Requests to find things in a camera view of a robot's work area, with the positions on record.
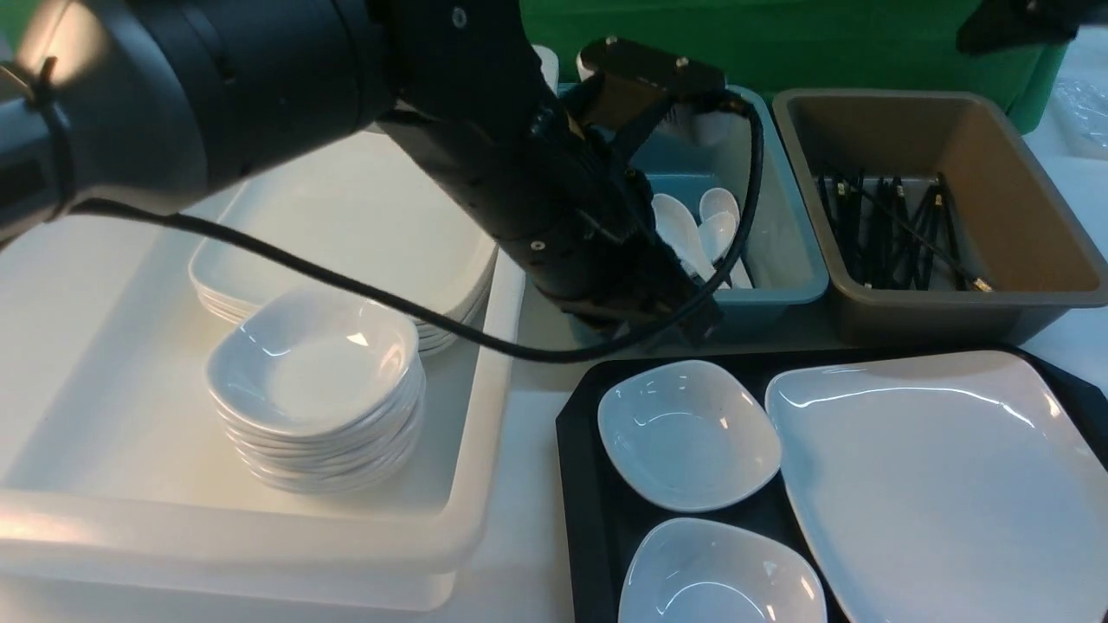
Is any large white plastic bin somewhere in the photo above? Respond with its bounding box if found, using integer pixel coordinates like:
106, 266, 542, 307
3, 218, 560, 622

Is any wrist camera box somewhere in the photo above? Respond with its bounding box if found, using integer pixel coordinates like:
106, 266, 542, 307
577, 35, 731, 147

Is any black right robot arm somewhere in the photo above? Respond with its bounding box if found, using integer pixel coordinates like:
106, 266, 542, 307
955, 1, 1107, 57

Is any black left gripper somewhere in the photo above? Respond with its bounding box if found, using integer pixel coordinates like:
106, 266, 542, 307
377, 82, 702, 338

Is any white spoon centre right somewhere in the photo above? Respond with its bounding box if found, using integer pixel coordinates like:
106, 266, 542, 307
698, 212, 738, 266

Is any stack of small white bowls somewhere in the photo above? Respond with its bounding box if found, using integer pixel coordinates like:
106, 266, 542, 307
205, 288, 427, 494

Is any bundle of black chopsticks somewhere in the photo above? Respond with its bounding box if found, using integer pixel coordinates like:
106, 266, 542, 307
815, 168, 994, 292

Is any blue plastic bin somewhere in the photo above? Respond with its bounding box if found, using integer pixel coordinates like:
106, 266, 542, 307
632, 86, 828, 346

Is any small white bowl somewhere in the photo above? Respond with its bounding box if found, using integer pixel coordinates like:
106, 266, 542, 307
597, 360, 783, 513
617, 517, 828, 622

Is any brown plastic bin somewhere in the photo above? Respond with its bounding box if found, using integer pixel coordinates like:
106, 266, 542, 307
772, 88, 1105, 346

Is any white spoon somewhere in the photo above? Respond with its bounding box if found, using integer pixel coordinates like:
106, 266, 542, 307
698, 188, 741, 268
650, 193, 715, 280
698, 212, 738, 266

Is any white spoon far right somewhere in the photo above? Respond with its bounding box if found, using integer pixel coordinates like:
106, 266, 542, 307
698, 188, 741, 268

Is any large white triangular plate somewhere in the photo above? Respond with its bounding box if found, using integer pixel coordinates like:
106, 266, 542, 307
765, 351, 1107, 622

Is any green backdrop cloth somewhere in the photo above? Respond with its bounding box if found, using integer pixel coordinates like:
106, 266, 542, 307
519, 1, 1067, 133

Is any stack of white square plates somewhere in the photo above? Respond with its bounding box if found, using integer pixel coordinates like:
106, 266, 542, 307
218, 132, 497, 323

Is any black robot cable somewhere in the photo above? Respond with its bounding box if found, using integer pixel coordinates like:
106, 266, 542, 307
69, 95, 766, 364

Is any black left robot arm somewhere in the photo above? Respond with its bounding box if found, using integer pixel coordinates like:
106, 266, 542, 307
3, 1, 724, 362

